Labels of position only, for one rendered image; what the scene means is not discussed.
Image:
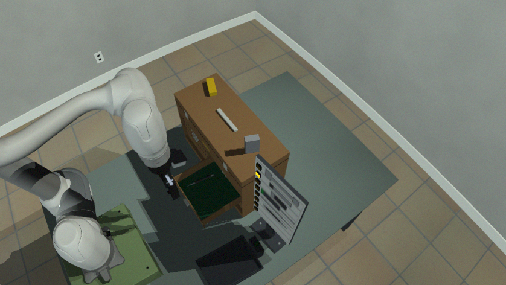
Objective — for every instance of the yellow rectangular block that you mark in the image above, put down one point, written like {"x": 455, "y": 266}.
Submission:
{"x": 211, "y": 87}

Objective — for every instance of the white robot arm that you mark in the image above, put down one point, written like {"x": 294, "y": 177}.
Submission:
{"x": 66, "y": 193}

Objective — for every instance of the brown wooden chest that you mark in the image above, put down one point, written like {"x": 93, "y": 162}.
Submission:
{"x": 217, "y": 138}

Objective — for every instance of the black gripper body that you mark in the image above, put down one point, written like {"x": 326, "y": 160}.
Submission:
{"x": 162, "y": 170}

